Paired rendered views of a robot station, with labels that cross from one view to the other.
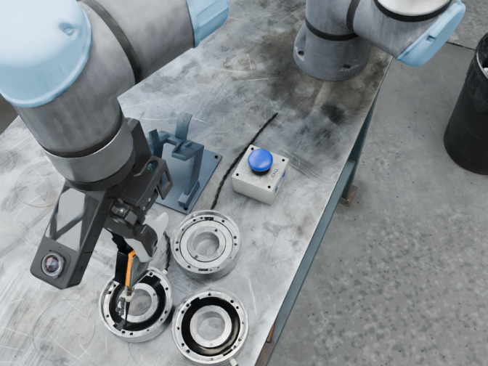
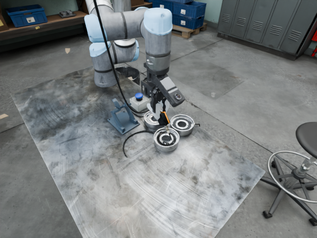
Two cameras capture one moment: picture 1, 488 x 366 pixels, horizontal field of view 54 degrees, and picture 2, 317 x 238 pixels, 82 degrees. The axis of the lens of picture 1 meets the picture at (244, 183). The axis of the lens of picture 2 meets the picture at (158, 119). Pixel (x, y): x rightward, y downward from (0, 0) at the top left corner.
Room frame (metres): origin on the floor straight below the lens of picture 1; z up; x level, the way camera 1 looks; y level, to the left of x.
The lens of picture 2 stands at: (0.10, 0.65, 1.40)
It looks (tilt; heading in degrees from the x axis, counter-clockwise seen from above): 43 degrees down; 289
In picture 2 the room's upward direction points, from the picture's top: straight up
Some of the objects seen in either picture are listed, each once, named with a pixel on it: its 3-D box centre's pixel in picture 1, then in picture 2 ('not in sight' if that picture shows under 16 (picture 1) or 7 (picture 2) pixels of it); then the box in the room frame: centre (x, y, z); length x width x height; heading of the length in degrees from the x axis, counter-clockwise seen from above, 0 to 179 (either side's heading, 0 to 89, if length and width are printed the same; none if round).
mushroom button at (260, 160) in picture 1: (260, 165); (139, 98); (0.43, -0.03, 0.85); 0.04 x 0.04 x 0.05
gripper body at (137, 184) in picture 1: (115, 179); (156, 81); (0.28, 0.13, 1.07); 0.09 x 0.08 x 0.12; 152
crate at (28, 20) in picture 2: not in sight; (27, 15); (3.33, -1.92, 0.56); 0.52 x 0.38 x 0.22; 57
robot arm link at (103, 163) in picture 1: (85, 137); (157, 60); (0.27, 0.14, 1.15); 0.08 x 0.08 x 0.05
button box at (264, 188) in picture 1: (262, 171); (138, 101); (0.43, -0.03, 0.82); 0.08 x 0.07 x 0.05; 150
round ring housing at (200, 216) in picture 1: (206, 245); (155, 119); (0.31, 0.06, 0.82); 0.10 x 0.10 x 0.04
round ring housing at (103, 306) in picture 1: (139, 303); (166, 140); (0.23, 0.16, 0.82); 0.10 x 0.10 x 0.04
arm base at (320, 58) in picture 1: (333, 34); (105, 73); (0.72, -0.19, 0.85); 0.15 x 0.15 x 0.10
